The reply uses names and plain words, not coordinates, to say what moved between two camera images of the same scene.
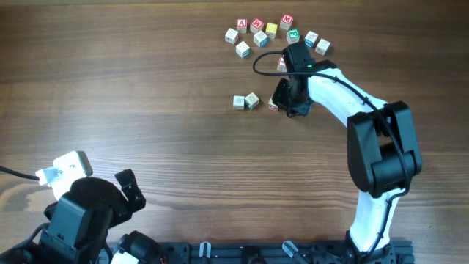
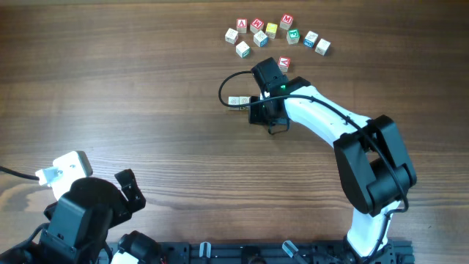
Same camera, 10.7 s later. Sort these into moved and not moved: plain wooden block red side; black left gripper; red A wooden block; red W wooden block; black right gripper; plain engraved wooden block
Moved: plain engraved wooden block; black right gripper
Not moved: black left gripper; plain wooden block red side; red A wooden block; red W wooden block
